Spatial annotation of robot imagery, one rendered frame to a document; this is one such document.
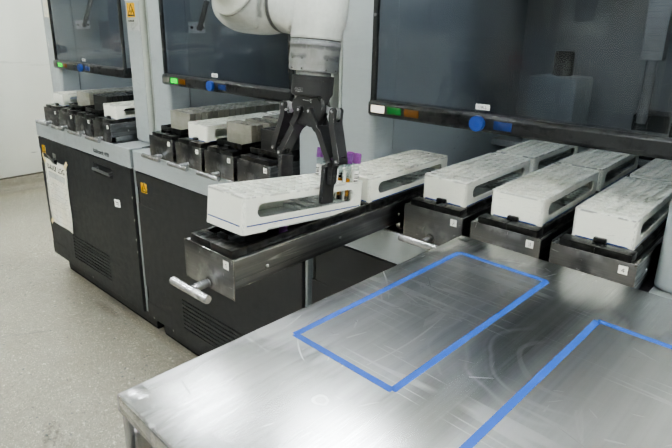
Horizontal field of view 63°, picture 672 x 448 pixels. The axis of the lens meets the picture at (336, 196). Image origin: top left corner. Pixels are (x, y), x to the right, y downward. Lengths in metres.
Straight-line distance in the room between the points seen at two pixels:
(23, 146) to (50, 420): 2.81
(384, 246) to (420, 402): 0.69
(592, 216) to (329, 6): 0.56
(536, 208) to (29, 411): 1.62
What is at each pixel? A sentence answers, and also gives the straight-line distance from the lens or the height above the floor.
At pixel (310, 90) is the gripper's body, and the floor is 1.05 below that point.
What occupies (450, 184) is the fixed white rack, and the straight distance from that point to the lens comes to 1.11.
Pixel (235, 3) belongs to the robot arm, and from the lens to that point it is 1.03.
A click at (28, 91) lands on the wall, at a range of 4.46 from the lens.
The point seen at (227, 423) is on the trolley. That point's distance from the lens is 0.53.
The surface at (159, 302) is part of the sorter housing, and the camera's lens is 2.12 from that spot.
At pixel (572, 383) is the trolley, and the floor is 0.82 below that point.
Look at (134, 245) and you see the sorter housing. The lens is 2.16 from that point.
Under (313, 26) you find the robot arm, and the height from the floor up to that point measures 1.15.
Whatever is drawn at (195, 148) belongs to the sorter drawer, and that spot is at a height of 0.80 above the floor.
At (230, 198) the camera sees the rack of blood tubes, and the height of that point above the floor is 0.89.
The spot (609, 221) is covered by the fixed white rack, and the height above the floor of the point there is 0.85.
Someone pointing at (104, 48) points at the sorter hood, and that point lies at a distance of 2.26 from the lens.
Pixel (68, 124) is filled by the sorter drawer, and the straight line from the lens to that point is 2.46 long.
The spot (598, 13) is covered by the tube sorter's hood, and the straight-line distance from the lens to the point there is 1.02.
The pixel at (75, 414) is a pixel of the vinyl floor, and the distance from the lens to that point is 1.98.
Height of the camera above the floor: 1.15
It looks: 17 degrees down
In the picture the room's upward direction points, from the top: 1 degrees clockwise
